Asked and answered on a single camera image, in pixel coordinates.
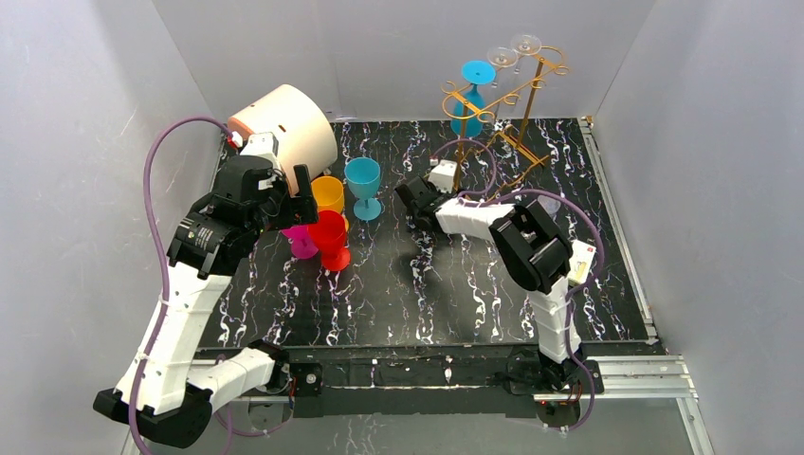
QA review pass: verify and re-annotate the red wine glass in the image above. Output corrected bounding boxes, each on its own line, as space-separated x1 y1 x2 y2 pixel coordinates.
307 210 351 272

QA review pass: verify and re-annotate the orange wine glass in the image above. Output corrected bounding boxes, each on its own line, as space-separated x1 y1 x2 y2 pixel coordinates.
311 175 350 229

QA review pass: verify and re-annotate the magenta wine glass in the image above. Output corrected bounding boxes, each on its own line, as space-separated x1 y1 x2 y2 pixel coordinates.
281 226 319 260

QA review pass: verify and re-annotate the teal wine glass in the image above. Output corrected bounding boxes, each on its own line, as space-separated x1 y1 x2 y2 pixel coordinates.
344 157 382 222

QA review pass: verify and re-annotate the blue wine glass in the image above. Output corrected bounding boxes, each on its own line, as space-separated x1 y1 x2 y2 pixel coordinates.
450 60 496 137

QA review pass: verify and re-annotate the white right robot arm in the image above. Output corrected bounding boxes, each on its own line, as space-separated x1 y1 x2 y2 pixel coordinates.
394 177 594 391

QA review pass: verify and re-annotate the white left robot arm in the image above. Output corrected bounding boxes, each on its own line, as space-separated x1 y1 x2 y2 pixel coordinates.
93 155 319 448

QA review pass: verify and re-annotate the gold wine glass rack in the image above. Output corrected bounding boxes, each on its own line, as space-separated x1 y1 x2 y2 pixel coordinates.
442 44 570 198

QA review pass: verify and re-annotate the clear wine glass front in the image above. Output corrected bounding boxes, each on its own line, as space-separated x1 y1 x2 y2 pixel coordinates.
486 46 519 88

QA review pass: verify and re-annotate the clear wine glass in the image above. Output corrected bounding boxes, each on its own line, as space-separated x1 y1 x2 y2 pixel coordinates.
486 46 519 88
510 33 542 76

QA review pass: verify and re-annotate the clear wine glass rear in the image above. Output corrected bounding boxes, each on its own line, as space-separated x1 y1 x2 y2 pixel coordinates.
510 33 542 76

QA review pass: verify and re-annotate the round beige box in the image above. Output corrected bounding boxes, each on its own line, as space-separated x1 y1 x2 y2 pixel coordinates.
227 84 338 180

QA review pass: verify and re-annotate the small grey glitter jar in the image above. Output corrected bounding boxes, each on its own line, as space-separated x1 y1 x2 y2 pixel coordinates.
538 195 562 220

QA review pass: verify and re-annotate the long white green box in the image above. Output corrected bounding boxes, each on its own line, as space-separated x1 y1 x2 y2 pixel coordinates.
568 240 596 285

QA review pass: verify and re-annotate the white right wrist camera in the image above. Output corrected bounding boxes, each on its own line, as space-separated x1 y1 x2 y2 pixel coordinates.
427 158 458 193

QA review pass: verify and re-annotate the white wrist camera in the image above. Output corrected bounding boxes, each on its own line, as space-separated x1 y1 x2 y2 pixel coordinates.
427 158 458 193
227 132 282 170

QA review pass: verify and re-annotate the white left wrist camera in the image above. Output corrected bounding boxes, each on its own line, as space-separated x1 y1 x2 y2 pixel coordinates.
227 132 282 170

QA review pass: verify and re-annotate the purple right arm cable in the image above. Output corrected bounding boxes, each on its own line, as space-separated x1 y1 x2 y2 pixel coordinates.
429 136 606 434

